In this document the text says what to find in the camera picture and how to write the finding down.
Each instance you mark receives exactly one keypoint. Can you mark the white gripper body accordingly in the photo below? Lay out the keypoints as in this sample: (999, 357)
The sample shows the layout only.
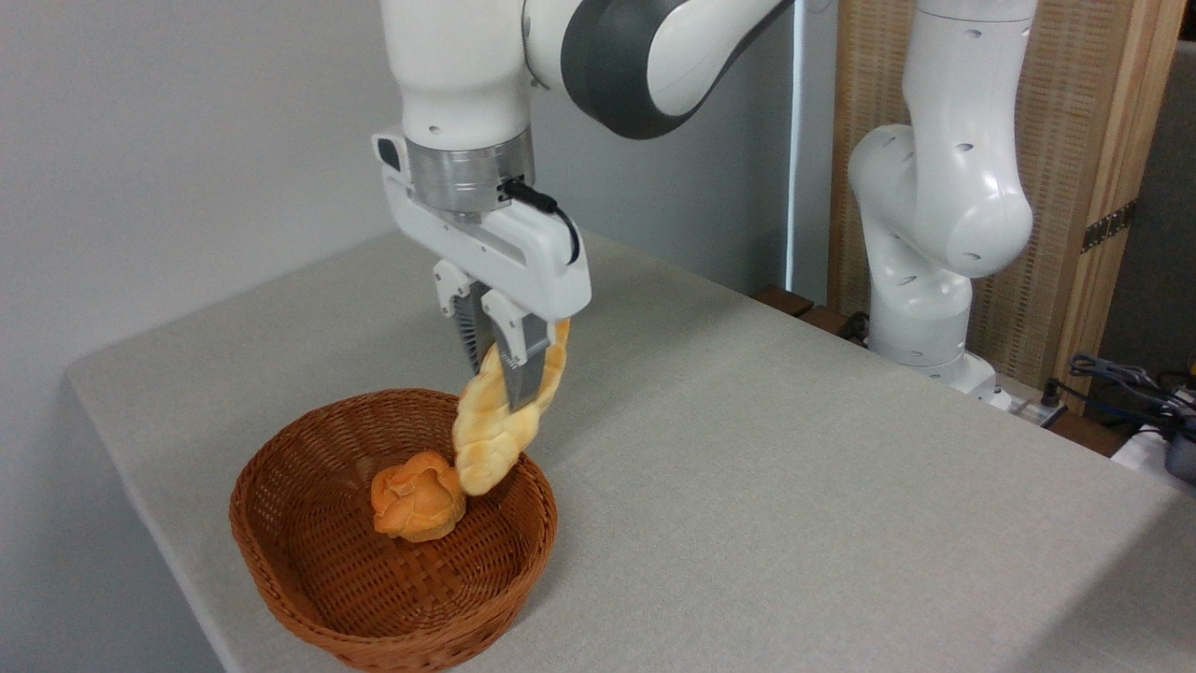
(537, 266)

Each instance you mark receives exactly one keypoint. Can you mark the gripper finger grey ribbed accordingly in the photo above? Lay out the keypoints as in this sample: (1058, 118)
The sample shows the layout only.
(465, 318)
(523, 365)

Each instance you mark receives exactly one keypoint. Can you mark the long pale bread loaf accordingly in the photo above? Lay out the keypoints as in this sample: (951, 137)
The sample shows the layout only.
(486, 439)

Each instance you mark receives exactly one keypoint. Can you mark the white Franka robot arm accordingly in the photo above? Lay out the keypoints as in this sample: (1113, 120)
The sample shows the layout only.
(458, 65)

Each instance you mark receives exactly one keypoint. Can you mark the small round golden bread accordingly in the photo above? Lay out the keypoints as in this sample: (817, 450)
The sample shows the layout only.
(416, 500)

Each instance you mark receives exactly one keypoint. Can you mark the dark wooden base board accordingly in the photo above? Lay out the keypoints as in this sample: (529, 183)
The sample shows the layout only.
(804, 308)

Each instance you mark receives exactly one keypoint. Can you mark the brown wicker basket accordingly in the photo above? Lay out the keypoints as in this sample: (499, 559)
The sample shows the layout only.
(299, 542)

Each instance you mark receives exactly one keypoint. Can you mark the wooden woven folding screen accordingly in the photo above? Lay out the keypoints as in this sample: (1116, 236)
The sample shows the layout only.
(1065, 140)

